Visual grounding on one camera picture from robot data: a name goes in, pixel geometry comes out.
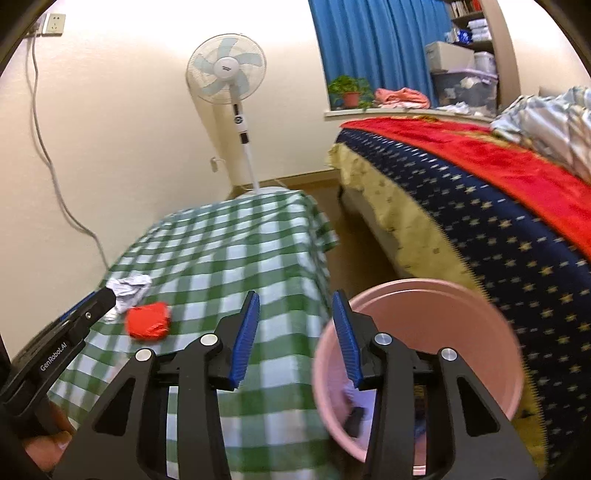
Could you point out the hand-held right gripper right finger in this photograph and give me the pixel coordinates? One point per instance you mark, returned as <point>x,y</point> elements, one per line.
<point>346,341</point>

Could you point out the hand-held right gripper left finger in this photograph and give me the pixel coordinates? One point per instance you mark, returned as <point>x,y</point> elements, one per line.
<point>244,341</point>

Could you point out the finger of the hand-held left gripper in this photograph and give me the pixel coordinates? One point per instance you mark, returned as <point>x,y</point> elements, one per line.
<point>99,307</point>
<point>81,307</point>

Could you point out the white paper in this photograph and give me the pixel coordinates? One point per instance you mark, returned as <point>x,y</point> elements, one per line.
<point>131,288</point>

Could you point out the pink plastic bin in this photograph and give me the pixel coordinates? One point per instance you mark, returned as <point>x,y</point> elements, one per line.
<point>461,314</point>

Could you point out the person's left hand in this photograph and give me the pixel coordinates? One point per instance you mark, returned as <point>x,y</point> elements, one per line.
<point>46,443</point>

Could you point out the red crumpled wrapper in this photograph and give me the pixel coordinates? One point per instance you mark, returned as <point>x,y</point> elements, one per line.
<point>147,321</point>

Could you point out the green checked tablecloth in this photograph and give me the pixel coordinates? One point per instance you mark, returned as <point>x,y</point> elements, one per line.
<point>207,258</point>

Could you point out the navy star bedsheet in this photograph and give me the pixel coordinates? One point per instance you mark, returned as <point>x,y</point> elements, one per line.
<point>485,240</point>

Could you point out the white window sill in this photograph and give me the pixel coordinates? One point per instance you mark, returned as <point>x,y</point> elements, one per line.
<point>351,112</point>

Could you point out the red blanket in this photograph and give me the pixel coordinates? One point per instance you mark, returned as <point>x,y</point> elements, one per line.
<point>485,152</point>

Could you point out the potted green plant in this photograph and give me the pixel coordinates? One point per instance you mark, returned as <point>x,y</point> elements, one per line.
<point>351,90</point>

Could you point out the pink folded clothes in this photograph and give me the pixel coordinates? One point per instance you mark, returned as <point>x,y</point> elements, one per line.
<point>401,96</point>

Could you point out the white standing fan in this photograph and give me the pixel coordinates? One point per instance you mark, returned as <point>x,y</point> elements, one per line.
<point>226,67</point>

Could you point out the clear plastic storage box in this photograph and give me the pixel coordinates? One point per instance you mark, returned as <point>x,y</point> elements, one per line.
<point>461,90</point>

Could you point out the striped quilt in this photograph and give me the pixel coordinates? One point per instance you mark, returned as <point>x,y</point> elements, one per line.
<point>545,120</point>

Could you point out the blue curtain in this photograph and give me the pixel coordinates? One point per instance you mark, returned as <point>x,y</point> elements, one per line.
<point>378,41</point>

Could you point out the grey cardboard box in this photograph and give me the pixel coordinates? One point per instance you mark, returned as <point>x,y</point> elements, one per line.
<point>448,55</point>

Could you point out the white plastic container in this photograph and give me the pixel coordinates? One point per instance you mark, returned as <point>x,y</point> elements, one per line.
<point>485,62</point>

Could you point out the wooden bookshelf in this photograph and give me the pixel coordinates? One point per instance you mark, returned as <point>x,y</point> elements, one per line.
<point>480,44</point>

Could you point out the white wall socket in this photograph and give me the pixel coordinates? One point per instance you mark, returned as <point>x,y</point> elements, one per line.
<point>54,24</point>

